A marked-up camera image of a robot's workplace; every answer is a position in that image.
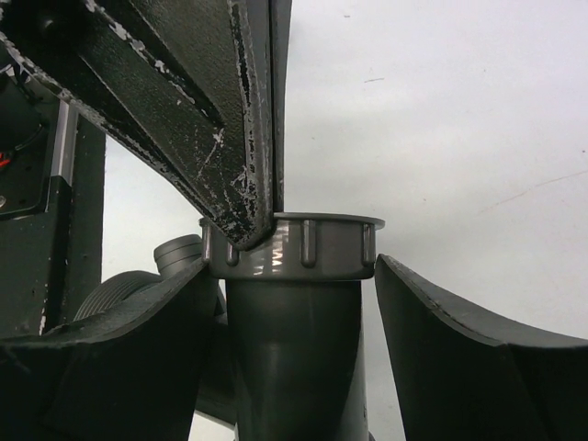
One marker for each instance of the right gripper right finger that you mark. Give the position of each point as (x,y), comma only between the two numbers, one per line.
(463,372)

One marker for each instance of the black pipe tee fitting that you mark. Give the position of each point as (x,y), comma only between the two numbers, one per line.
(287,362)

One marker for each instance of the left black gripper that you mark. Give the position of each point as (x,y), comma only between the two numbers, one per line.
(52,204)

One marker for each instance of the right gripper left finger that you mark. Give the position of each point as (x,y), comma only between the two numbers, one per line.
(129,373)

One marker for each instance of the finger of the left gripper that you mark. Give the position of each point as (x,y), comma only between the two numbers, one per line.
(279,29)
(184,85)

